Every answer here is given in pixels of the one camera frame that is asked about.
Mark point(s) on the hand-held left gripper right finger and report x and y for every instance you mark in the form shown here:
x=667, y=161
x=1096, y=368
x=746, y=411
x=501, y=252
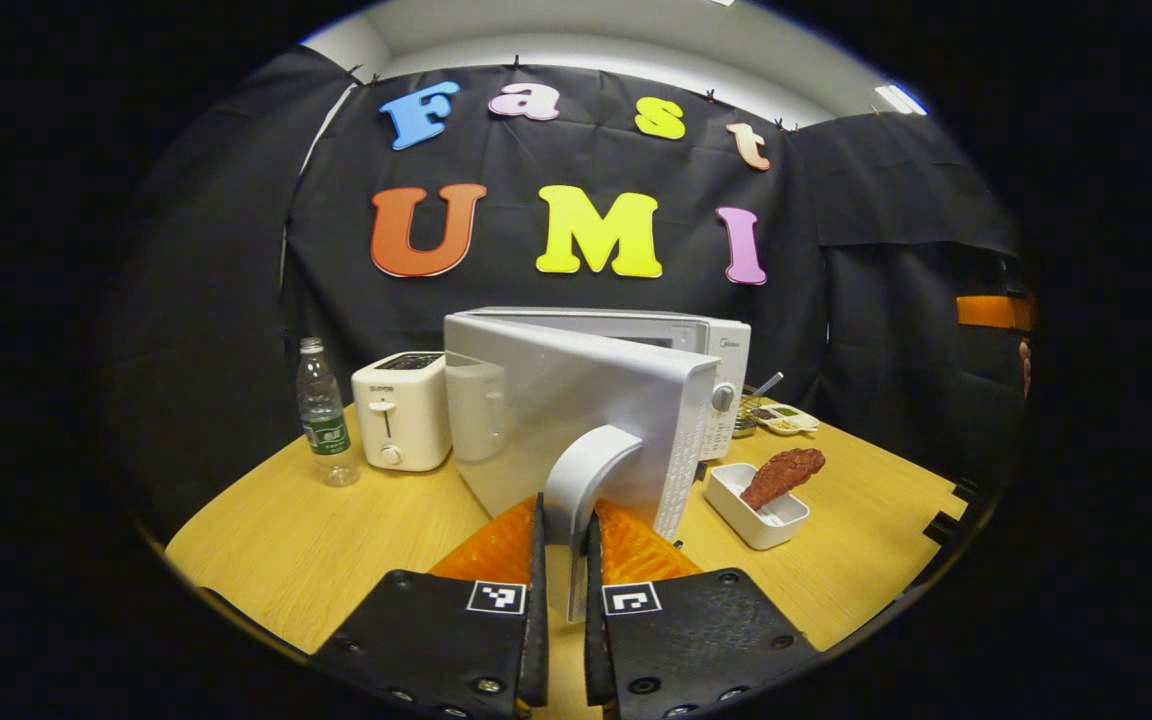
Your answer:
x=696, y=640

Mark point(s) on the white toaster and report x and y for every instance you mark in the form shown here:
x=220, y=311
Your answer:
x=401, y=415

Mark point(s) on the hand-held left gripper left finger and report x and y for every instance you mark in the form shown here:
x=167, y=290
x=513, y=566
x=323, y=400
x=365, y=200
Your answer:
x=436, y=640

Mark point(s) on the black backdrop cloth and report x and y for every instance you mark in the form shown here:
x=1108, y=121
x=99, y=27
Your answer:
x=886, y=330

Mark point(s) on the white divided condiment dish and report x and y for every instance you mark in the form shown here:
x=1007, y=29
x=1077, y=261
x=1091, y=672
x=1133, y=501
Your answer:
x=791, y=420

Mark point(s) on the white rectangular dish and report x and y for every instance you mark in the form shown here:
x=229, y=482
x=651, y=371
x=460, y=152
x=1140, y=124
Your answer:
x=746, y=510

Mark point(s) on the black bracket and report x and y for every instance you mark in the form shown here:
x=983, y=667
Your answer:
x=951, y=515

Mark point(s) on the metal spoon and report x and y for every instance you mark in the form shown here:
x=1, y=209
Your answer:
x=768, y=385

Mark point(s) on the clear plastic water bottle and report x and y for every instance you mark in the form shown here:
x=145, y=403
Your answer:
x=324, y=415

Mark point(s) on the brown chicken leg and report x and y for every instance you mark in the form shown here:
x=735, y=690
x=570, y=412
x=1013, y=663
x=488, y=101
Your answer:
x=781, y=472

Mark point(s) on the small ceiling light panel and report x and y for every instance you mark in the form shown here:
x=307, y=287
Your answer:
x=899, y=99

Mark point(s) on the white microwave oven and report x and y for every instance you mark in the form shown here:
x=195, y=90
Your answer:
x=556, y=400

